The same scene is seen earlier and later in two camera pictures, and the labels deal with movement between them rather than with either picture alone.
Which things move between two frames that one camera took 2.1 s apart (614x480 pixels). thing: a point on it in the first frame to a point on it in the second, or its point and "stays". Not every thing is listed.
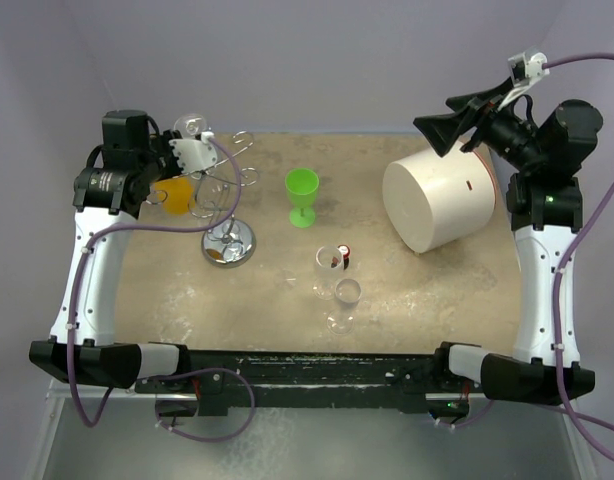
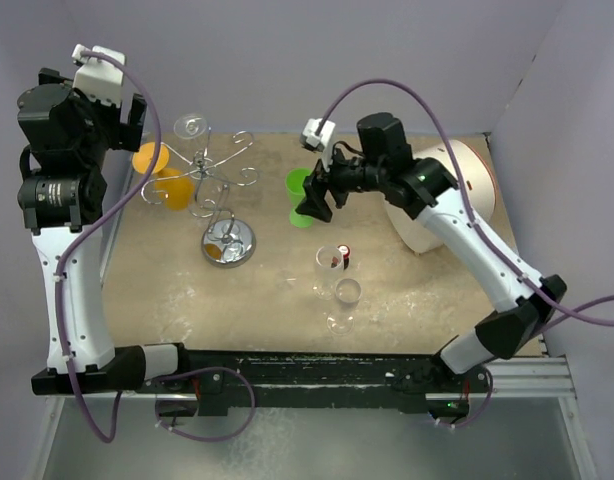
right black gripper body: (510, 136) to (352, 174)
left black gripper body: (161, 162) to (102, 120)
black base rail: (206, 380) stays
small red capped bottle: (345, 250) stays
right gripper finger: (468, 104) to (339, 196)
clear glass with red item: (329, 260) stays
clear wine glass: (190, 125) stays
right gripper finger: (443, 130) to (314, 204)
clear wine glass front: (348, 293) stays
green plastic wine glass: (301, 185) stays
